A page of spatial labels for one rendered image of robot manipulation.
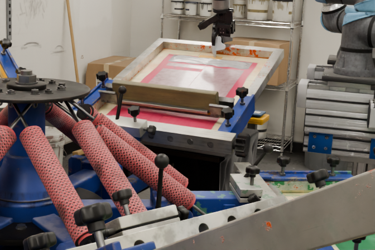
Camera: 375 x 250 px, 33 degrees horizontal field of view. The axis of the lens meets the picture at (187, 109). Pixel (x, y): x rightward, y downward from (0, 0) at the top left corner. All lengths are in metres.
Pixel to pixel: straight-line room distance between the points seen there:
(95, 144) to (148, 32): 5.02
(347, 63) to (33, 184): 1.30
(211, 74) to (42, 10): 2.72
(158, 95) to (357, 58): 0.73
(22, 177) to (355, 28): 1.35
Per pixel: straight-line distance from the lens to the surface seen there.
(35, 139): 1.34
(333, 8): 2.94
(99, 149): 1.36
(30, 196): 1.51
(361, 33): 2.35
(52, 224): 1.47
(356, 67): 2.36
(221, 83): 2.48
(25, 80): 1.51
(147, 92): 2.27
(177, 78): 2.55
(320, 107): 2.39
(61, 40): 5.35
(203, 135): 1.96
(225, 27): 2.69
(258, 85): 2.38
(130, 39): 6.45
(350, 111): 2.39
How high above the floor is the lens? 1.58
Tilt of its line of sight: 12 degrees down
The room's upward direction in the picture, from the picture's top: 3 degrees clockwise
